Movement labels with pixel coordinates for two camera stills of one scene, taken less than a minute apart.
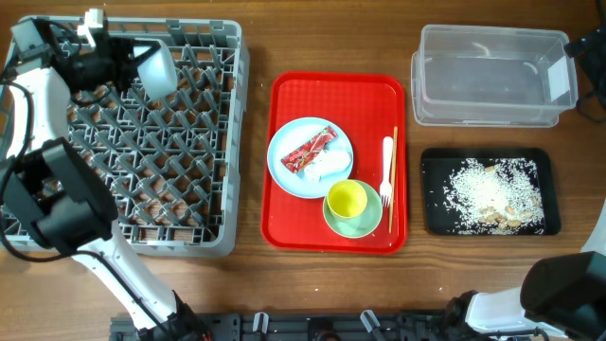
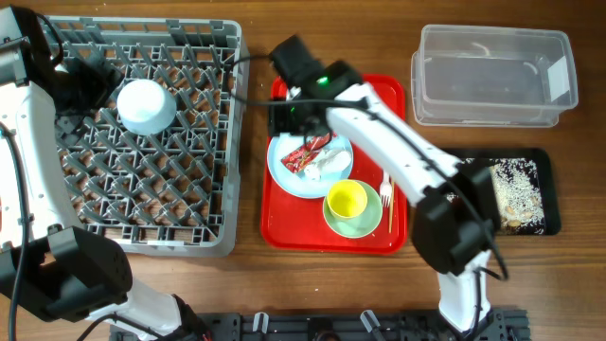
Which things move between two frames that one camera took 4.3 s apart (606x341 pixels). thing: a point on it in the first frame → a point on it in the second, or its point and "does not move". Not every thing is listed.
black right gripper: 594,60 → 278,121
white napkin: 329,161 does not move
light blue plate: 292,134 does not move
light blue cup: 158,72 → 146,106
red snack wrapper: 304,155 does not move
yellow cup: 347,199 does not move
